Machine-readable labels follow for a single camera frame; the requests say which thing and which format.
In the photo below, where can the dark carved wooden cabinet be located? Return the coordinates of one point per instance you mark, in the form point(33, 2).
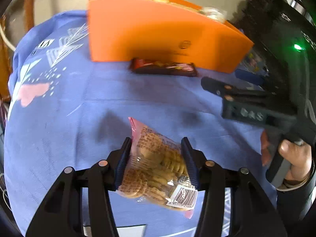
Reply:
point(283, 32)

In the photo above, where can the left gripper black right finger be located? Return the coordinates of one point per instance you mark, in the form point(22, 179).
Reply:
point(234, 203)

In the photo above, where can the carved wooden chair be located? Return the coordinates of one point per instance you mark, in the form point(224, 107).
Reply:
point(17, 18)

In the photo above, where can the person's right hand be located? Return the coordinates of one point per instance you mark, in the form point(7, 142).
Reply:
point(300, 158)

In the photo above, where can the glass mug with stickers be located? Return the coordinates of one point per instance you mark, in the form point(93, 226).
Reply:
point(253, 63)

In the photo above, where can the orange cardboard box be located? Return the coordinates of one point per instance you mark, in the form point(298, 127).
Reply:
point(165, 30)

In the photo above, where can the blue patterned tablecloth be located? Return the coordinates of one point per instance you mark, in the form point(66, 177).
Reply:
point(69, 111)

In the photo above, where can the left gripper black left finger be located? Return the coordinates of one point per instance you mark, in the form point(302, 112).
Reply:
point(61, 211)

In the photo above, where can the pink bag of small biscuits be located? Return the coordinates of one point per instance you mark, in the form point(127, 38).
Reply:
point(156, 171)

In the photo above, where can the brown chocolate bar wrapper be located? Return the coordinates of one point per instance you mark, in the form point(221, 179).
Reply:
point(144, 66)

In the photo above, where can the round rice cracker red label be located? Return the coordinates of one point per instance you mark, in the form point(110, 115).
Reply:
point(214, 14)

